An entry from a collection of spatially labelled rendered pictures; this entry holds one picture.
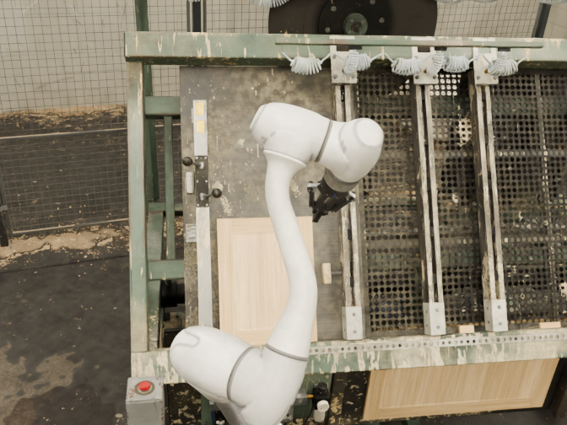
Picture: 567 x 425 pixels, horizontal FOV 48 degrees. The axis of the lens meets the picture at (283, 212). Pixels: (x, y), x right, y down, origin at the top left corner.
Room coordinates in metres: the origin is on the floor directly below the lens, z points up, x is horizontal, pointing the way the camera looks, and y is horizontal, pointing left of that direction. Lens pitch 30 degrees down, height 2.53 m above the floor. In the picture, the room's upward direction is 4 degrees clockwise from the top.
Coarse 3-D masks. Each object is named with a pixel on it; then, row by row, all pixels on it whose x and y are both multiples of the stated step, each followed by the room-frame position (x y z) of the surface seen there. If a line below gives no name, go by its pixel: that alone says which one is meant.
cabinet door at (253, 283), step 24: (240, 240) 2.05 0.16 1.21; (264, 240) 2.07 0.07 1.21; (312, 240) 2.09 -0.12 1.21; (240, 264) 2.00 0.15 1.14; (264, 264) 2.01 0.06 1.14; (312, 264) 2.04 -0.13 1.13; (240, 288) 1.95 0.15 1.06; (264, 288) 1.96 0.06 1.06; (288, 288) 1.97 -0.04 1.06; (240, 312) 1.89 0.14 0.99; (264, 312) 1.91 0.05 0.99; (240, 336) 1.84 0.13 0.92; (264, 336) 1.85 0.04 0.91; (312, 336) 1.88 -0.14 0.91
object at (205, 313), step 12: (204, 108) 2.31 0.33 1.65; (204, 120) 2.28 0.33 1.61; (204, 132) 2.26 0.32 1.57; (204, 144) 2.23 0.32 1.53; (204, 216) 2.07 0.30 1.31; (204, 228) 2.04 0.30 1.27; (204, 240) 2.01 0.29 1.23; (204, 252) 1.99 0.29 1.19; (204, 264) 1.96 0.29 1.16; (204, 276) 1.93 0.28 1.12; (204, 288) 1.91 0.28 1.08; (204, 300) 1.88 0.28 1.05; (204, 312) 1.86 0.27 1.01; (204, 324) 1.83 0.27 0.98
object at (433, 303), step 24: (432, 48) 2.55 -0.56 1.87; (432, 72) 2.44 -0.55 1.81; (432, 144) 2.35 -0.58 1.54; (432, 168) 2.29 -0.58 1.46; (432, 192) 2.24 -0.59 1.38; (432, 216) 2.19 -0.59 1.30; (432, 240) 2.14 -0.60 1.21; (432, 264) 2.10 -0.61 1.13; (432, 288) 2.01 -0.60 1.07; (432, 312) 1.96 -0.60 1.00
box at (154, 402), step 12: (132, 384) 1.55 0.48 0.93; (156, 384) 1.56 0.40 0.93; (132, 396) 1.50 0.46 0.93; (144, 396) 1.50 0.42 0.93; (156, 396) 1.50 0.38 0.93; (132, 408) 1.47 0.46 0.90; (144, 408) 1.48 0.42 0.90; (156, 408) 1.49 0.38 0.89; (132, 420) 1.47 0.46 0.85; (144, 420) 1.48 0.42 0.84; (156, 420) 1.49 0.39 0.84
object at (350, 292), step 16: (352, 48) 2.35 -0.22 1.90; (336, 64) 2.44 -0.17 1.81; (352, 64) 2.33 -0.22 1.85; (336, 80) 2.40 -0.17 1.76; (352, 80) 2.41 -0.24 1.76; (336, 96) 2.40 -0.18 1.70; (336, 112) 2.36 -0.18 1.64; (352, 208) 2.15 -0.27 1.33; (352, 224) 2.11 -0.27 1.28; (352, 240) 2.08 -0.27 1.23; (352, 256) 2.05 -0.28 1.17; (352, 272) 2.02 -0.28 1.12; (352, 288) 1.99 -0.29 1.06; (352, 304) 1.96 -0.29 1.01; (352, 320) 1.89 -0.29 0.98; (352, 336) 1.86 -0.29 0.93
